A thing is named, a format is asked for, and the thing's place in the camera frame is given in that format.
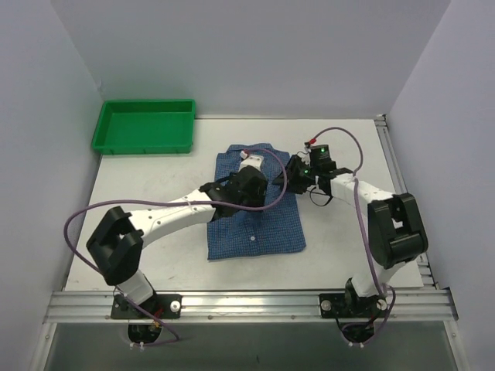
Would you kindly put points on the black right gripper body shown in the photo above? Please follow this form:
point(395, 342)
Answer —
point(288, 175)

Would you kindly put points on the green plastic tray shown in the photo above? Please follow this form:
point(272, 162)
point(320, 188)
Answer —
point(145, 127)

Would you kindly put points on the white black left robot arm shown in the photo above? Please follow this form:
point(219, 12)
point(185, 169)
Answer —
point(117, 243)

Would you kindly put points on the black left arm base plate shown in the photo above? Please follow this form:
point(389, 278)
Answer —
point(163, 306)

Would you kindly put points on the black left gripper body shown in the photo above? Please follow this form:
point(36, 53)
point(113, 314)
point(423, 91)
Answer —
point(254, 185)

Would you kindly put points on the aluminium right side rail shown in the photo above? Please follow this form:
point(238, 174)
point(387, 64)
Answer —
point(400, 186)

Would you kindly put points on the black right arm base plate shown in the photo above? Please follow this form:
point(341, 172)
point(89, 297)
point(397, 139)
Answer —
point(347, 305)

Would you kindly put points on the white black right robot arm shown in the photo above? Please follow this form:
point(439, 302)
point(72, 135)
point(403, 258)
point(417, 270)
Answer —
point(394, 234)

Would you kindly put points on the blue checked long sleeve shirt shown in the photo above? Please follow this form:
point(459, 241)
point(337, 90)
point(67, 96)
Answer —
point(277, 230)

